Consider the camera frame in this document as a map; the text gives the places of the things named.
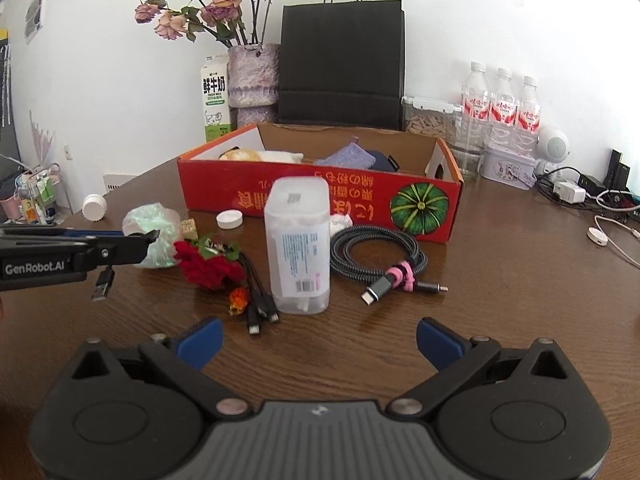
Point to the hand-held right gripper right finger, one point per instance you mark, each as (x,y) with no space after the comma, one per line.
(440,342)

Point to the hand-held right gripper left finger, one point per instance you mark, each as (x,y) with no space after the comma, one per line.
(200,342)

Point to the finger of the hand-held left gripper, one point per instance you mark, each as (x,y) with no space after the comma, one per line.
(95,234)
(120,252)

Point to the white ribbed lid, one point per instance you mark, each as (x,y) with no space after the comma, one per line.
(95,207)

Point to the green plastic bag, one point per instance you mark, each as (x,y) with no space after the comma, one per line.
(155,220)

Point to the small orange artificial flower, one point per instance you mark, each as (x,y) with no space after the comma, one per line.
(239,300)

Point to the red artificial rose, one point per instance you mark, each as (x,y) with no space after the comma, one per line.
(205,265)

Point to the red cardboard box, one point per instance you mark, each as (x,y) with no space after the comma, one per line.
(240,185)

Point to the clear cotton swab container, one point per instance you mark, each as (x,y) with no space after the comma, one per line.
(297,240)

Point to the yellow white plush toy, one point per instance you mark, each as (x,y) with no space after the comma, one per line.
(270,156)

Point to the dark blue pouch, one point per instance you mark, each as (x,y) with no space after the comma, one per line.
(382,161)

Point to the clear lidded food container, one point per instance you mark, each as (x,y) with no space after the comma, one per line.
(430,120)

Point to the small beige block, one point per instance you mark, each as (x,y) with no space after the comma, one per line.
(190,229)

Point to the white round bottle cap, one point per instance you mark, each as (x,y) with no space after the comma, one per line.
(230,219)

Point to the crumpled white tissue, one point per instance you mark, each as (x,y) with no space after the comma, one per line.
(341,221)

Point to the green white milk carton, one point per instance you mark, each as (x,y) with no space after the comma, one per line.
(216,100)

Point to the white printed tin box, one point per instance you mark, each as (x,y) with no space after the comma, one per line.
(507,167)

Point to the white power adapter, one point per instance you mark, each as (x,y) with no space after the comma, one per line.
(569,192)

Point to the purple mottled vase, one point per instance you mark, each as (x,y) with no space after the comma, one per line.
(252,80)

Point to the white round speaker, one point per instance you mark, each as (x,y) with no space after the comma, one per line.
(555,145)

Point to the clear water bottle red label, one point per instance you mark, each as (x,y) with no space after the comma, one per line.
(502,110)
(474,105)
(529,115)

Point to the black upright device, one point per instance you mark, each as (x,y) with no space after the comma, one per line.
(616,170)

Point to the black paper bag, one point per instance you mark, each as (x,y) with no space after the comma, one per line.
(340,60)

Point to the wall picture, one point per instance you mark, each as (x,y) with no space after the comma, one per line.
(36,12)

